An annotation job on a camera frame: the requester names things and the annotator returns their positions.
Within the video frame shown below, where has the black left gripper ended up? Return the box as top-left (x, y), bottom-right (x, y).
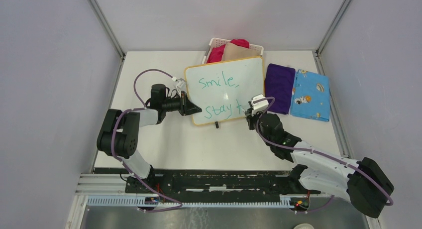
top-left (162, 91), bottom-right (202, 116)

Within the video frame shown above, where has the yellow framed whiteboard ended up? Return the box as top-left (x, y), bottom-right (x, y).
top-left (184, 56), bottom-right (265, 126)

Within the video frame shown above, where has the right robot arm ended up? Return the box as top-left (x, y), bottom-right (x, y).
top-left (245, 109), bottom-right (394, 218)

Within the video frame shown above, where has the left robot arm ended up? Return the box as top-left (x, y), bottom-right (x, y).
top-left (96, 84), bottom-right (202, 193)

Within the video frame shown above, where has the purple towel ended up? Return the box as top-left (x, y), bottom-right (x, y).
top-left (264, 63), bottom-right (296, 115)

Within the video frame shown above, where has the red cloth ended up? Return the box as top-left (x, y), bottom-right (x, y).
top-left (206, 38), bottom-right (250, 63)

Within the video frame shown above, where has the blue patterned cloth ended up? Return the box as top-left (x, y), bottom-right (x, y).
top-left (289, 69), bottom-right (330, 122)

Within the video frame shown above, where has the beige cloth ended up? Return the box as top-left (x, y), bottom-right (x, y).
top-left (221, 43), bottom-right (260, 61)

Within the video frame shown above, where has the white plastic basket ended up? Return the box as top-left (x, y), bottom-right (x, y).
top-left (202, 38), bottom-right (264, 64)

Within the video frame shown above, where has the white round object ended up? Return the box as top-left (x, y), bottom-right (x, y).
top-left (293, 223), bottom-right (315, 229)

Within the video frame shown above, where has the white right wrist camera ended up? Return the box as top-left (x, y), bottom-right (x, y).
top-left (245, 94), bottom-right (275, 116)

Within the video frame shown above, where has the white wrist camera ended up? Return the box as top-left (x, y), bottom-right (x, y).
top-left (245, 94), bottom-right (275, 116)
top-left (172, 77), bottom-right (186, 96)

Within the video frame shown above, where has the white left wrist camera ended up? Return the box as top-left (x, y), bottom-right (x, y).
top-left (172, 77), bottom-right (186, 96)

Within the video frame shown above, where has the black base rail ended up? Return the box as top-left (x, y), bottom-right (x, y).
top-left (122, 169), bottom-right (322, 204)

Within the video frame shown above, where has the white cable duct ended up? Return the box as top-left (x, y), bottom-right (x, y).
top-left (87, 196), bottom-right (294, 209)

